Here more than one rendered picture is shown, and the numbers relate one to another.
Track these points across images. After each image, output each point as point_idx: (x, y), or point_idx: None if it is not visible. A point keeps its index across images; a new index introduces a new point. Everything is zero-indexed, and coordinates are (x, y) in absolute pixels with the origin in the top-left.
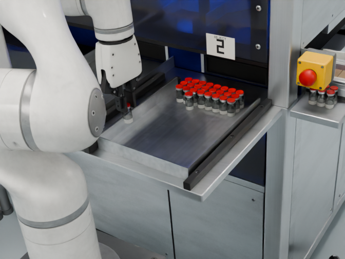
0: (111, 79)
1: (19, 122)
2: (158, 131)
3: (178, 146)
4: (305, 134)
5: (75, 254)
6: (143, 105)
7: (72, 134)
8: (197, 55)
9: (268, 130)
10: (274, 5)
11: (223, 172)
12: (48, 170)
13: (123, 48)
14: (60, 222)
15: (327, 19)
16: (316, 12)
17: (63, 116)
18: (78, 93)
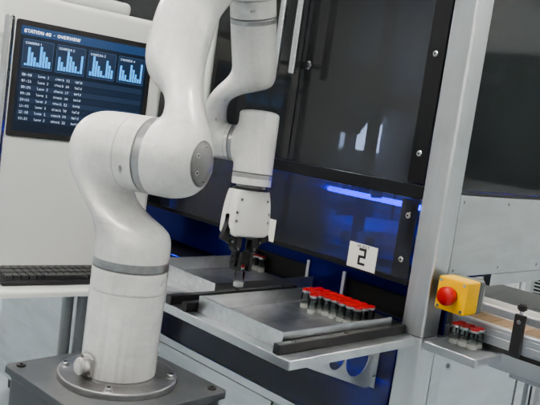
0: (233, 225)
1: (131, 144)
2: (268, 317)
3: (283, 329)
4: (445, 401)
5: (132, 319)
6: (261, 293)
7: (173, 165)
8: (338, 277)
9: (396, 366)
10: (423, 214)
11: (322, 355)
12: (138, 218)
13: (255, 198)
14: (131, 270)
15: (489, 266)
16: (474, 246)
17: (171, 145)
18: (191, 132)
